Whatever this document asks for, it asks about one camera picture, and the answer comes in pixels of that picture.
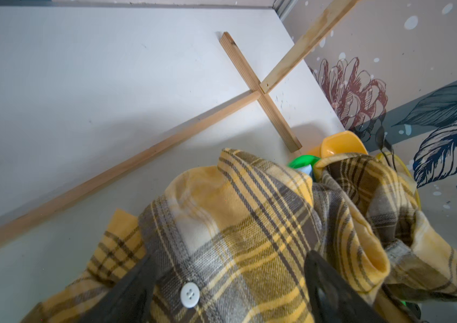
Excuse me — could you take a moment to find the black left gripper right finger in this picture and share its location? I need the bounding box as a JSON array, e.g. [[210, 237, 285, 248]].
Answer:
[[304, 250, 385, 323]]

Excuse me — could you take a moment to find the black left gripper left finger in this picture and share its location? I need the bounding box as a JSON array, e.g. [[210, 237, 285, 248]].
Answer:
[[80, 255, 157, 323]]

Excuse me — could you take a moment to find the yellow plaid shirt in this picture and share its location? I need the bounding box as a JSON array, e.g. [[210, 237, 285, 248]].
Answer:
[[24, 149, 457, 322]]

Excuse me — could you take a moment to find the green plastic mesh basket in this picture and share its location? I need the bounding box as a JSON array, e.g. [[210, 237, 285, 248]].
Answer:
[[288, 155, 321, 169]]

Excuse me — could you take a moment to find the light blue shirt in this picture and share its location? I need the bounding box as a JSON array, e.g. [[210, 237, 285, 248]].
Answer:
[[297, 164, 313, 178]]

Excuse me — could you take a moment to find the yellow round bowl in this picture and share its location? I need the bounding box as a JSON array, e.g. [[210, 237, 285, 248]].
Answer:
[[376, 152, 422, 209]]

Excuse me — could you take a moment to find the yellow plastic tray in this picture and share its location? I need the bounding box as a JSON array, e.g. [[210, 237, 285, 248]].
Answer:
[[304, 131, 368, 158]]

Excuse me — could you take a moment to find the wooden clothes rack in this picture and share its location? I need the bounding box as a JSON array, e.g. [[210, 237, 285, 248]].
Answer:
[[0, 0, 360, 265]]

